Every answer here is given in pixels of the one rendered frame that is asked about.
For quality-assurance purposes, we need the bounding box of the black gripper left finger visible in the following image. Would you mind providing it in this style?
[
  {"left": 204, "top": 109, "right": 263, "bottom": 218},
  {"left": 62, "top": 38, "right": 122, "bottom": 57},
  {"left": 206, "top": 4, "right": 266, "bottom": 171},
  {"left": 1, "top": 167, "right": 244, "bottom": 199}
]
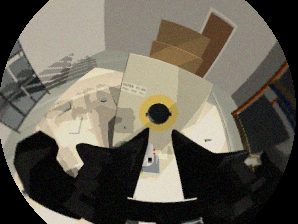
[{"left": 76, "top": 127, "right": 150, "bottom": 198}]

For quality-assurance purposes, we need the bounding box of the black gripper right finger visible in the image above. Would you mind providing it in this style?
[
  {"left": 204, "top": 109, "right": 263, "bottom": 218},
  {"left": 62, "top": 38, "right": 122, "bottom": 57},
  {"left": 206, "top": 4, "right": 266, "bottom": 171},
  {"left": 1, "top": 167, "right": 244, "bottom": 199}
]
[{"left": 172, "top": 129, "right": 250, "bottom": 200}]

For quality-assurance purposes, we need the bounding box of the grey square tray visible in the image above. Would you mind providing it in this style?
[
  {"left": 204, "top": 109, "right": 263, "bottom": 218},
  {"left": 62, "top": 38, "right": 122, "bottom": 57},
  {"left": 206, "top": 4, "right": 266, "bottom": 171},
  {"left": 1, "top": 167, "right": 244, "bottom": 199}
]
[{"left": 181, "top": 217, "right": 202, "bottom": 224}]

